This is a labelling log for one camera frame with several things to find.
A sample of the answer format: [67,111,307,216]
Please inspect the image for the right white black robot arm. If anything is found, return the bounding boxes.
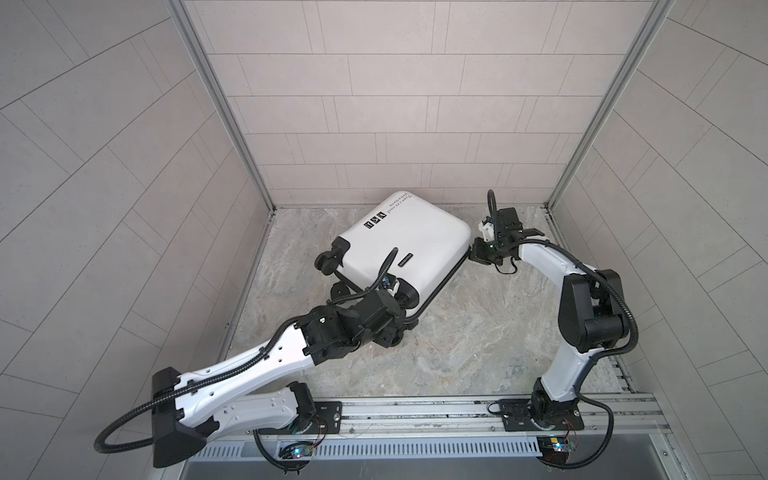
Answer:
[469,190,639,470]

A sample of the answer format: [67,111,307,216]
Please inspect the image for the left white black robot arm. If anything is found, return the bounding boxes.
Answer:
[93,249,405,468]

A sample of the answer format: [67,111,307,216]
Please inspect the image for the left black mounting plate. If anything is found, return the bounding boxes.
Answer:
[259,401,343,436]

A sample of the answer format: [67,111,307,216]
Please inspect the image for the black mounting plate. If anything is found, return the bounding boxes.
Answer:
[488,398,585,432]
[259,401,343,436]

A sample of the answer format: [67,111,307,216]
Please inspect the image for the left green circuit board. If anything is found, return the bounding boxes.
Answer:
[280,442,315,460]

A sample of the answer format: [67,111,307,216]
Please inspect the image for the green circuit board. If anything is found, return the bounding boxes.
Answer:
[280,442,315,460]
[536,436,578,465]

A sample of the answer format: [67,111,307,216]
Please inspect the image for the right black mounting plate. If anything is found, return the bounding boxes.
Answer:
[488,398,585,432]

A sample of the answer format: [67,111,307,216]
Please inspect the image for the right green circuit board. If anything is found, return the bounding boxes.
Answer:
[536,436,578,465]

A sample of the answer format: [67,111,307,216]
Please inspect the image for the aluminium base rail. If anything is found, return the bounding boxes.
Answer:
[162,391,693,479]

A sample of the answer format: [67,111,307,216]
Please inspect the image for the right aluminium corner post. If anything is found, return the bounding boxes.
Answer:
[545,0,675,211]

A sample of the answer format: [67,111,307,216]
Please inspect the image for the aluminium corner post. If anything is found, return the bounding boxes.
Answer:
[545,0,675,211]
[165,0,276,216]

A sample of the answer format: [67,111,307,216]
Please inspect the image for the left aluminium corner post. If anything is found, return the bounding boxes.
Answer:
[165,0,276,216]

